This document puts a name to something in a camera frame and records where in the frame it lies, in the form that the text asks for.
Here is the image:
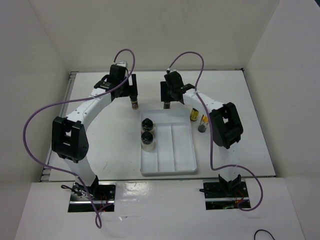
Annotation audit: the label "small red label spice jar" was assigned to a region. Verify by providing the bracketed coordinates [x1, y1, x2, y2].
[130, 98, 139, 110]

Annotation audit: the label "small dark label spice jar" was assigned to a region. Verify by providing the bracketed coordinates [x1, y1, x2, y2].
[163, 101, 171, 109]

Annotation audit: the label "yellow label bottle tan cap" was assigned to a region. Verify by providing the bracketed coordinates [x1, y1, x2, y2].
[189, 108, 199, 122]

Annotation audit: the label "large jar brown spice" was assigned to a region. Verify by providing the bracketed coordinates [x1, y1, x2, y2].
[141, 118, 155, 134]

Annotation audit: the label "tall gold band bottle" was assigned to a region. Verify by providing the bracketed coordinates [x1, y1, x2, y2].
[198, 114, 209, 133]

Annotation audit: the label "large jar white contents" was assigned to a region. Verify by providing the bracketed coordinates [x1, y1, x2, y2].
[141, 131, 155, 152]

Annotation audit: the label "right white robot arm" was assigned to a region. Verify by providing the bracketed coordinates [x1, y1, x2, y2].
[160, 69, 244, 168]

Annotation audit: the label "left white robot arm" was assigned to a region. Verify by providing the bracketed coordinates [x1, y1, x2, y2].
[51, 62, 139, 200]

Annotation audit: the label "white compartment organizer tray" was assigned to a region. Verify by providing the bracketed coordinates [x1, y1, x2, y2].
[140, 109, 197, 177]

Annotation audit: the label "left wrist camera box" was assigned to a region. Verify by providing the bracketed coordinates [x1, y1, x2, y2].
[116, 61, 128, 68]

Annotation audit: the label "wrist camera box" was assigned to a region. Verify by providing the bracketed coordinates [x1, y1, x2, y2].
[116, 61, 128, 68]
[166, 68, 178, 74]

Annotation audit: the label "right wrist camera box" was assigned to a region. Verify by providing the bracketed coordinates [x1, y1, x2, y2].
[166, 68, 178, 74]

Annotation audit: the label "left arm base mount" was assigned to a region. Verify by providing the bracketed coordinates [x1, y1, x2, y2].
[60, 182, 116, 213]

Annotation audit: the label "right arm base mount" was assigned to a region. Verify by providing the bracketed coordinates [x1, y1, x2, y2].
[199, 174, 251, 210]

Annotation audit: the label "thin black cable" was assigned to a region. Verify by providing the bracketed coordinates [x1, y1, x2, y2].
[253, 229, 276, 240]

